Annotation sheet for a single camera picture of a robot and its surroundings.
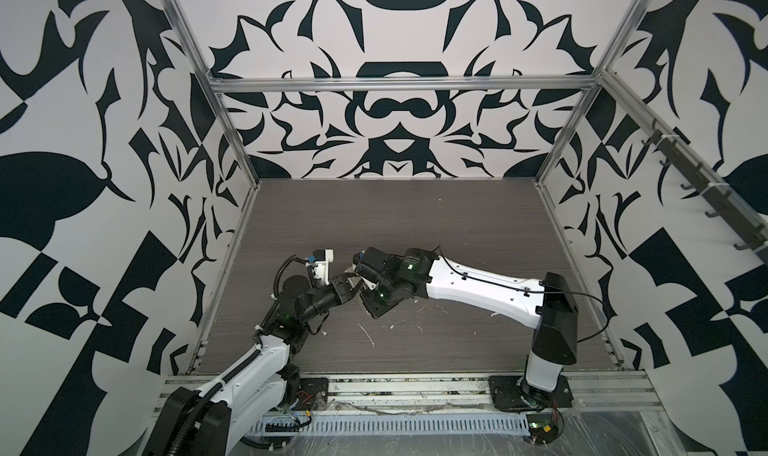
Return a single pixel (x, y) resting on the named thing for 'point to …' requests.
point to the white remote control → (353, 279)
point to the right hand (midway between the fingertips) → (369, 305)
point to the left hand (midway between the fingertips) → (368, 272)
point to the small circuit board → (543, 428)
